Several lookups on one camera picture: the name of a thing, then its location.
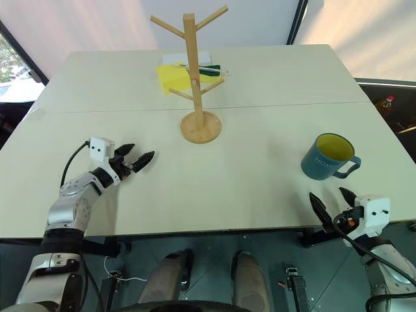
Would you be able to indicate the dark window frame post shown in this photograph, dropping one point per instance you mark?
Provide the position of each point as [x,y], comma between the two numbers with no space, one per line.
[296,21]

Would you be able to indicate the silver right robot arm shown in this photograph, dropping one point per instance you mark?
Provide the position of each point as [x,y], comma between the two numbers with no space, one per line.
[386,269]

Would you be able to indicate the amber bottle with red cap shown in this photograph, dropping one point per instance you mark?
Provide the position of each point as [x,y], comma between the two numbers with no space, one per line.
[385,105]

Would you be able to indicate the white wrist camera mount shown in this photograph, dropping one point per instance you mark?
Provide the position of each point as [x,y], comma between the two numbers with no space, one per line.
[100,148]
[373,211]

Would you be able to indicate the wooden mug tree stand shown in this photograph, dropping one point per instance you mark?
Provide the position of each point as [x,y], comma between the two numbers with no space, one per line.
[195,97]

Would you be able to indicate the green and white marker pen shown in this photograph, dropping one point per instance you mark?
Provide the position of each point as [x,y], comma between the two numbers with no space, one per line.
[211,69]

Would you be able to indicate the black table frame bracket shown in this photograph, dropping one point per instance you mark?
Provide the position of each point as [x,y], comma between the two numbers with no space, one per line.
[100,247]
[317,239]

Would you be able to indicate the dark rounded robot leg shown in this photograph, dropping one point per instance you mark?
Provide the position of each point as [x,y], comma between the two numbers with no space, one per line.
[165,279]
[250,282]

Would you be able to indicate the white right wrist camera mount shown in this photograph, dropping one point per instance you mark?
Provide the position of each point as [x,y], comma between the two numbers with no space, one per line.
[373,211]

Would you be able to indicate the black floor stand rail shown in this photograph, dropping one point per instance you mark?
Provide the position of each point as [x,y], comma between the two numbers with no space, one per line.
[297,286]
[112,289]

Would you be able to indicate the dark rounded left robot leg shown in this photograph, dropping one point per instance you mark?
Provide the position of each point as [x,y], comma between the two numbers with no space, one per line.
[165,279]

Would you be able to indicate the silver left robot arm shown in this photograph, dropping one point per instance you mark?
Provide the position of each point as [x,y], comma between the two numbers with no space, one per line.
[70,208]

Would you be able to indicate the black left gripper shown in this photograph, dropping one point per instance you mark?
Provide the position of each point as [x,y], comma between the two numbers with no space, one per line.
[123,167]

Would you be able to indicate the white paper sheet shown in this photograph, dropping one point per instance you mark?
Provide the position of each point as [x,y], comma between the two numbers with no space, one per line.
[172,58]

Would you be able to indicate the dark rounded right robot leg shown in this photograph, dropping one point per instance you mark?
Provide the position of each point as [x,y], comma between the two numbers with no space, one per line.
[250,282]

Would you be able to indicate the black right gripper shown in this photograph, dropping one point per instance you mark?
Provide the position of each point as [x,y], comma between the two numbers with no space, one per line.
[346,222]

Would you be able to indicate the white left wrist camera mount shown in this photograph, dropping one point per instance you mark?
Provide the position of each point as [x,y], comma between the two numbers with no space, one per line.
[100,148]

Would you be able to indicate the yellow cloth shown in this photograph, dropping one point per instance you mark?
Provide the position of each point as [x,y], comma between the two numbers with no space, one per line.
[172,79]

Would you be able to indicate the blue mug with yellow inside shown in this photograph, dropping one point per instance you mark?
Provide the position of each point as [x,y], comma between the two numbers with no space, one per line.
[320,164]

